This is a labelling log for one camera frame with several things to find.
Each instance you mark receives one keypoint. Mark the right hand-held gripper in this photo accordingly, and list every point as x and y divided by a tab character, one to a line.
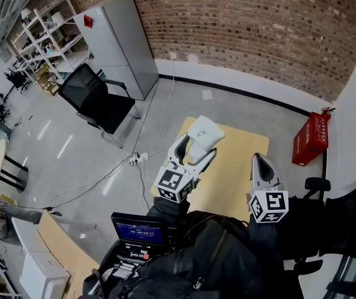
269	206

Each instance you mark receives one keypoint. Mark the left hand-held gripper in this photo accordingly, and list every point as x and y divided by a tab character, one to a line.
174	183

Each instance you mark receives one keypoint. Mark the white soft object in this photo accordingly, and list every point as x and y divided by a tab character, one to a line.
205	132

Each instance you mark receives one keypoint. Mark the person's right forearm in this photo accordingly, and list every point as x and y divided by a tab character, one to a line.
262	240

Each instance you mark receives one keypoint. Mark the person's left forearm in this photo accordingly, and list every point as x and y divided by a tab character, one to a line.
168	208

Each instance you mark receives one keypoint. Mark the white power strip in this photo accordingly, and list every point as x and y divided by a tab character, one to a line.
139	158

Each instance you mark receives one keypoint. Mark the red fire extinguisher box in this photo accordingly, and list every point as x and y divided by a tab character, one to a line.
309	139

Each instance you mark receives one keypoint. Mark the white paper sheet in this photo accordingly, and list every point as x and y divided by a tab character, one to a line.
207	94

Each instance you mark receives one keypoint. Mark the black padded office chair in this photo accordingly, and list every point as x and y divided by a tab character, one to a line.
330	223

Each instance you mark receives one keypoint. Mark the red fire extinguisher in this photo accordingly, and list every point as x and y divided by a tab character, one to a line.
328	110

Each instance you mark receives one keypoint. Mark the black device with screen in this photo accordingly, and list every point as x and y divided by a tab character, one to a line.
140	233

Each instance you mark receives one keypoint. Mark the person's black jacket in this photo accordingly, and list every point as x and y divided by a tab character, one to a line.
209	260

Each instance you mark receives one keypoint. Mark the black mesh office chair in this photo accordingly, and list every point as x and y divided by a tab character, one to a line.
98	103

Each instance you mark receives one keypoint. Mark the grey refrigerator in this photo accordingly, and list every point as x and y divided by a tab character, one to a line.
117	42

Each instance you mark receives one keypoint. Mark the light wooden desk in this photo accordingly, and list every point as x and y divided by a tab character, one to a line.
67	251

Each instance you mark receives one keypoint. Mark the red magnet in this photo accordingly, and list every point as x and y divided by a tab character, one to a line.
87	21

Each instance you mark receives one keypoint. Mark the white metal shelving unit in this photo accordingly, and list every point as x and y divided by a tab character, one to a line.
48	44

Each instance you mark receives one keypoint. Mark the white cardboard box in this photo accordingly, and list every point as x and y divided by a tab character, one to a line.
42	269

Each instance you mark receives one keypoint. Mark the black swivel chair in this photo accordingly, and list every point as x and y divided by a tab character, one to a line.
17	78

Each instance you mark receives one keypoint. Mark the white wall socket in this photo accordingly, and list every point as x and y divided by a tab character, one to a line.
173	55

